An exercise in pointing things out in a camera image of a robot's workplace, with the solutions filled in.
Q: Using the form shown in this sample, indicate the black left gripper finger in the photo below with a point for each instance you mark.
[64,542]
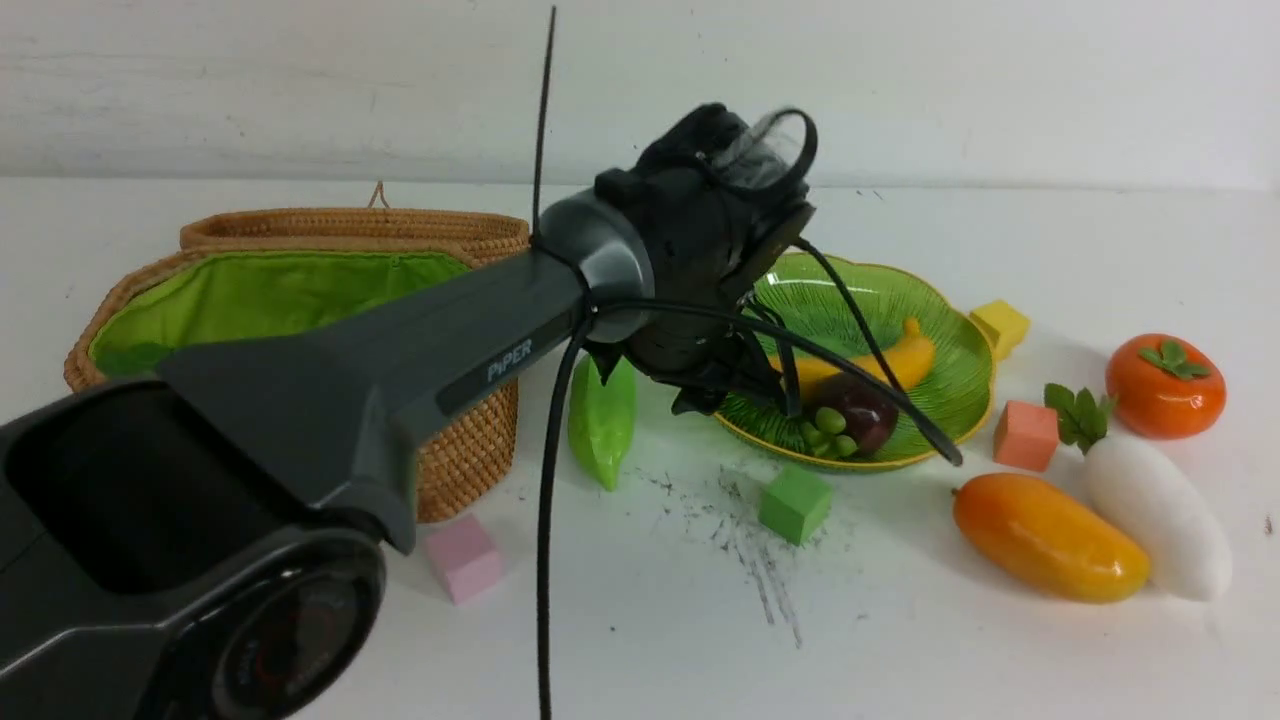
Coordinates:
[776,386]
[699,395]

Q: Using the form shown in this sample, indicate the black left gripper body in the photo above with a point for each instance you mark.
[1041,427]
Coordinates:
[688,340]

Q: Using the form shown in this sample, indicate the dark purple toy mangosteen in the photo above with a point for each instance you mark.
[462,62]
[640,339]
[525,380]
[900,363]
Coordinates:
[845,420]

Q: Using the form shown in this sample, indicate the green toy cucumber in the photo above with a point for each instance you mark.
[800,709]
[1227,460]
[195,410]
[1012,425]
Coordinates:
[602,418]

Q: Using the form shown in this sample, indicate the yellow toy banana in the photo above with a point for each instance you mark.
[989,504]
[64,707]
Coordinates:
[910,359]

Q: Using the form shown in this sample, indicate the orange yellow toy mango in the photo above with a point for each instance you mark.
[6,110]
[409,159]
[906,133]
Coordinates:
[1046,539]

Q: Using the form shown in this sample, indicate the orange toy persimmon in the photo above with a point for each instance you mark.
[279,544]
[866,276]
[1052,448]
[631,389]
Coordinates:
[1163,387]

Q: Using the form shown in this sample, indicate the white toy radish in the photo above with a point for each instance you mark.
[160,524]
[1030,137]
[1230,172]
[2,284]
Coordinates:
[1143,493]

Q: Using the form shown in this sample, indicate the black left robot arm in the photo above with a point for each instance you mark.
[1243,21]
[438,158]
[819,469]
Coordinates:
[203,541]

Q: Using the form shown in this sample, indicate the green foam cube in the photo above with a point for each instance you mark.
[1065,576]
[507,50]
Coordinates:
[795,504]

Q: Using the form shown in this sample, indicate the green glass leaf plate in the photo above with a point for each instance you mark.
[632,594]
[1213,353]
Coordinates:
[957,394]

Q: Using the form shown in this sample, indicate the yellow foam cube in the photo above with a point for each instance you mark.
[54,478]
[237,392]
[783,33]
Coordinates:
[1004,326]

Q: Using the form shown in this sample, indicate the salmon foam cube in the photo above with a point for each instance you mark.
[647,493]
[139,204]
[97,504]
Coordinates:
[1026,436]

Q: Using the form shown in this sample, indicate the woven rattan basket lid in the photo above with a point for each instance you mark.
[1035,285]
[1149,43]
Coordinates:
[475,237]

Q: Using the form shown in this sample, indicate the pink foam cube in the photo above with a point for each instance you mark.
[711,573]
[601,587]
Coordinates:
[465,559]

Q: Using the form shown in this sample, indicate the woven rattan basket green lining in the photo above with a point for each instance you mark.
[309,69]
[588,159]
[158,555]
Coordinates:
[199,296]

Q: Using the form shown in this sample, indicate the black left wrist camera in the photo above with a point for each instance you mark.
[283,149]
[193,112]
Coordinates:
[769,238]

